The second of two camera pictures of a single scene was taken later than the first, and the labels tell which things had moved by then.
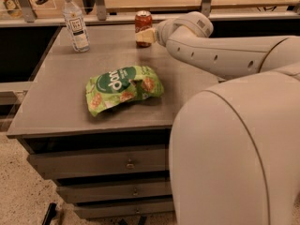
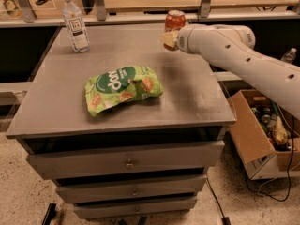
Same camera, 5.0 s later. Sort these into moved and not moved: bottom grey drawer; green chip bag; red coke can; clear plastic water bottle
Moved: red coke can
Not moved: bottom grey drawer; clear plastic water bottle; green chip bag
